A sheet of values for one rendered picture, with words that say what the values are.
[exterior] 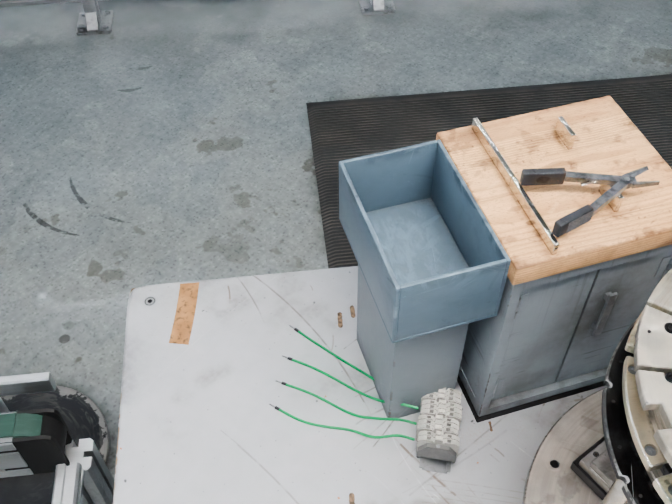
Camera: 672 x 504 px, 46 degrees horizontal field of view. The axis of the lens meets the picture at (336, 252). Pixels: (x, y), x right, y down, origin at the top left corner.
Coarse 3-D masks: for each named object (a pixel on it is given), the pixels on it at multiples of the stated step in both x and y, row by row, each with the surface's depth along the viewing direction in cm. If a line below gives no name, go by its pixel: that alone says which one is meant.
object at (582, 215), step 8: (584, 208) 70; (592, 208) 70; (568, 216) 69; (576, 216) 69; (584, 216) 70; (560, 224) 69; (568, 224) 69; (576, 224) 70; (552, 232) 70; (560, 232) 69
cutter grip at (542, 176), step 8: (544, 168) 73; (552, 168) 73; (560, 168) 73; (528, 176) 73; (536, 176) 73; (544, 176) 73; (552, 176) 73; (560, 176) 73; (528, 184) 74; (536, 184) 74; (544, 184) 74; (552, 184) 74; (560, 184) 74
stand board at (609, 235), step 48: (480, 144) 80; (528, 144) 80; (576, 144) 80; (624, 144) 80; (480, 192) 76; (528, 192) 75; (576, 192) 75; (624, 192) 75; (528, 240) 72; (576, 240) 72; (624, 240) 71
